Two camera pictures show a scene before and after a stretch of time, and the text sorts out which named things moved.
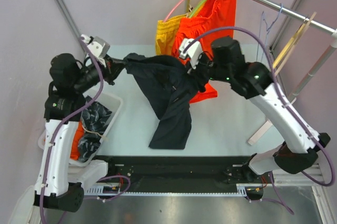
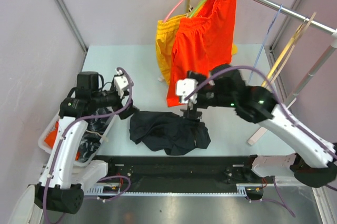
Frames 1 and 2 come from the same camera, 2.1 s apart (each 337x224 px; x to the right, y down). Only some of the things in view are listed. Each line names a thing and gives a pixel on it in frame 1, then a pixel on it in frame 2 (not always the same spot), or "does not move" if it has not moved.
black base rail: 202,175 does not move
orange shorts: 215,20 does not move
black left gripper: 113,67 -> 131,109
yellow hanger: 281,56 does not move
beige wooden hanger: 294,44 does not move
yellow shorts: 166,31 does not move
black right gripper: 196,72 -> 191,112
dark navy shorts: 168,86 -> 167,131
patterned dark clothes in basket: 94,119 does not move
